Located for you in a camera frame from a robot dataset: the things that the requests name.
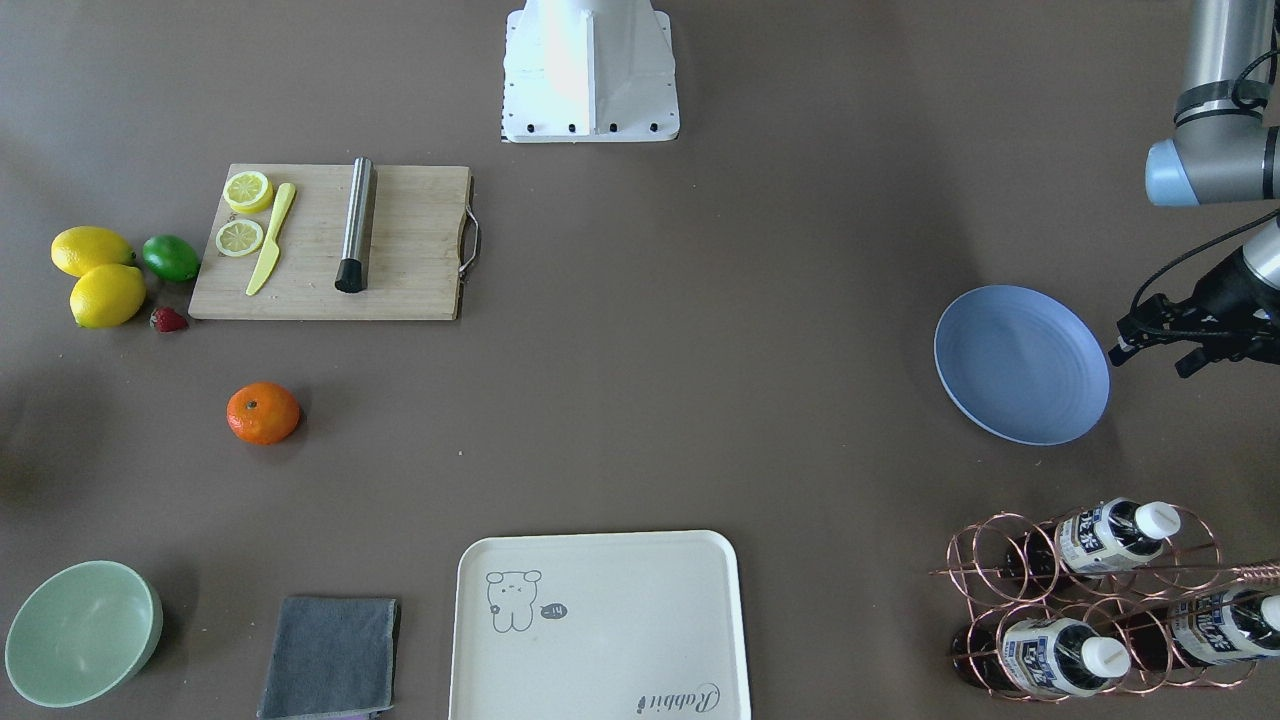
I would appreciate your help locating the wooden cutting board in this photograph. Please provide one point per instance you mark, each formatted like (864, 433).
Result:
(412, 264)

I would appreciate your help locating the red strawberry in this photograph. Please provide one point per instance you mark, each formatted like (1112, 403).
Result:
(166, 320)

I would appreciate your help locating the copper wire bottle rack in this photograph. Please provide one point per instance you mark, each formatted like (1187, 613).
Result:
(1123, 597)

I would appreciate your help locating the bottle upper in rack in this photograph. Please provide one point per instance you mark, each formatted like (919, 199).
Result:
(1117, 535)

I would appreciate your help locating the green bowl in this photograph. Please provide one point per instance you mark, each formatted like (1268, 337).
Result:
(82, 633)

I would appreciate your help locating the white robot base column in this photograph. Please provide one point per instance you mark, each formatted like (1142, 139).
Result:
(589, 72)

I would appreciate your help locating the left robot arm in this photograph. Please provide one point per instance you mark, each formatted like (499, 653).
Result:
(1220, 151)

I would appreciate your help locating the yellow plastic knife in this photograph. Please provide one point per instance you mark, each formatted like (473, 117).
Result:
(269, 253)

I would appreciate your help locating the green lime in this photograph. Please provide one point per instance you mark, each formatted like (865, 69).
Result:
(171, 258)

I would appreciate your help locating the bottle in rack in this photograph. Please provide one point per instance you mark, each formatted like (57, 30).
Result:
(1040, 659)
(1228, 627)
(1117, 535)

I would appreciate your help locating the orange fruit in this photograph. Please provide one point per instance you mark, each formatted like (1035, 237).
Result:
(263, 413)

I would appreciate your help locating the steel cylinder muddler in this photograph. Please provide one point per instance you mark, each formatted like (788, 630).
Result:
(354, 264)

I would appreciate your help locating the yellow lemon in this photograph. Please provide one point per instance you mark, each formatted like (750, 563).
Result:
(108, 295)
(78, 250)

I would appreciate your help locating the cream rabbit tray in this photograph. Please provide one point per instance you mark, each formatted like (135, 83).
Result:
(640, 625)

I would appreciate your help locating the blue plate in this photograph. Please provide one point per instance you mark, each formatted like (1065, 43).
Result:
(1021, 365)

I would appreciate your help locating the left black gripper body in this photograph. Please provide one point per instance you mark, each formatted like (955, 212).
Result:
(1222, 288)

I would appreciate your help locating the grey folded cloth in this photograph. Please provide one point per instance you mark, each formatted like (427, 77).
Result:
(332, 658)

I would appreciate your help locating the bottle lower in rack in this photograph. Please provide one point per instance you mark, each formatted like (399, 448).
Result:
(1040, 659)
(1228, 627)

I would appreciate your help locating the lemon half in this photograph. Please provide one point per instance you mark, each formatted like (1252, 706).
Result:
(248, 192)

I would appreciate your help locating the lemon slice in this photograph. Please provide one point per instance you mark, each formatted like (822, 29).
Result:
(239, 237)

